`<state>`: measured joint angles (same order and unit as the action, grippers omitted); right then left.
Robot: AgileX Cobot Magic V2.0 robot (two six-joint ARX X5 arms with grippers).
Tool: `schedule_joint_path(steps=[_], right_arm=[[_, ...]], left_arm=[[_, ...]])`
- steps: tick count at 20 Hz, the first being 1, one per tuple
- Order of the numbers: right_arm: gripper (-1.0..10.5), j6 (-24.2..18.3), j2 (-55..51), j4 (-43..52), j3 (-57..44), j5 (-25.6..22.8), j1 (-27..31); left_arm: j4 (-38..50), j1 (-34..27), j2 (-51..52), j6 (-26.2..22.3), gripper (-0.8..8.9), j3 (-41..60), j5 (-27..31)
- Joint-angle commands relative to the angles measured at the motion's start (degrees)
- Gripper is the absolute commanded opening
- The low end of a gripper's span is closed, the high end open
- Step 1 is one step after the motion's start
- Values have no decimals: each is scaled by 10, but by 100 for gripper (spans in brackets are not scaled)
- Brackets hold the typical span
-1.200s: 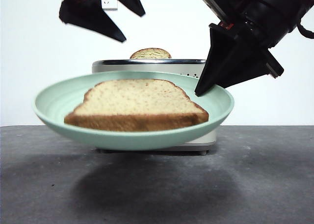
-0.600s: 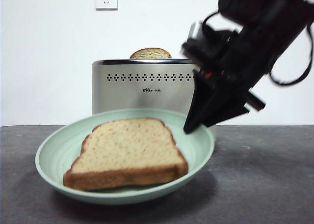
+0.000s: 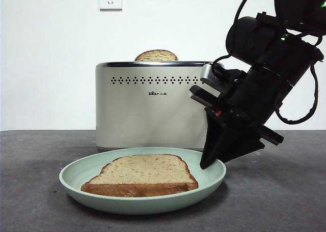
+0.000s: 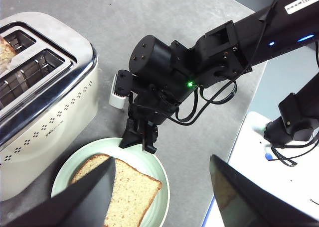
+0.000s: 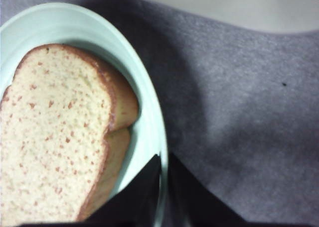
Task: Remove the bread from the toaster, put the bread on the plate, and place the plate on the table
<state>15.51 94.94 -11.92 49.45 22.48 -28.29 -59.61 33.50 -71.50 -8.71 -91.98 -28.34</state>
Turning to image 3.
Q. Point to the cream two-slot toaster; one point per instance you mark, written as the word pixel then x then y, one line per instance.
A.
pixel 152 115

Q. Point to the pale green round plate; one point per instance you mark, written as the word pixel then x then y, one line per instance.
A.
pixel 84 171

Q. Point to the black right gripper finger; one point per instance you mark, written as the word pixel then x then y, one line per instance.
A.
pixel 237 145
pixel 211 140

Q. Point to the pale grey right wrist camera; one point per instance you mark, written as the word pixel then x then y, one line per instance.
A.
pixel 210 74

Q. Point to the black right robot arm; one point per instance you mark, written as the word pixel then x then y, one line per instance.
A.
pixel 254 38

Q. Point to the toasted bread slice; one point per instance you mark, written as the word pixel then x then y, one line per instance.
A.
pixel 142 173
pixel 156 55

